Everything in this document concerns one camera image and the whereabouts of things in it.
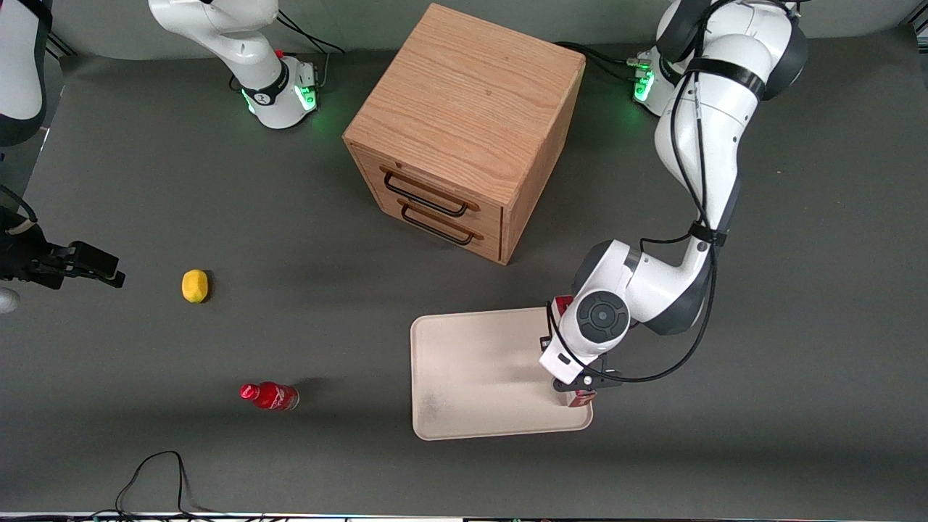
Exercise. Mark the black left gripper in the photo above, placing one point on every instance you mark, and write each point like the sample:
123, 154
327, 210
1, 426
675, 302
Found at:
544, 342

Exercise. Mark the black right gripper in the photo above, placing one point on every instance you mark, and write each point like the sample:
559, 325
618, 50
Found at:
22, 259

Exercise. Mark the red cookie box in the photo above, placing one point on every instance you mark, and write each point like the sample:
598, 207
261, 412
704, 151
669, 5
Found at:
582, 399

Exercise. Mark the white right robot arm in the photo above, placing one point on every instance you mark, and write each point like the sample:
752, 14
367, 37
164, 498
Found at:
239, 36

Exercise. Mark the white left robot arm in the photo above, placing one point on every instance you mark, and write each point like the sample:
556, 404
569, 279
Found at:
710, 109

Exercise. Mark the beige plastic tray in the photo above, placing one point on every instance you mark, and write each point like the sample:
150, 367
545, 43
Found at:
471, 370

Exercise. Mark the yellow lemon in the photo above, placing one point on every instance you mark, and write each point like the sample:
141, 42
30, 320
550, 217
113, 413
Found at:
195, 286

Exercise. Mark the wooden drawer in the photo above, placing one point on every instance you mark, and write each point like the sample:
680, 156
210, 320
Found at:
489, 215
489, 246

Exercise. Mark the red soda bottle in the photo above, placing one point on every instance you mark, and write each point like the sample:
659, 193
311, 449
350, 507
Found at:
272, 396

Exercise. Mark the wooden drawer cabinet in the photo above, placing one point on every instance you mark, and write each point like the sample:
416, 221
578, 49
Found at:
471, 94

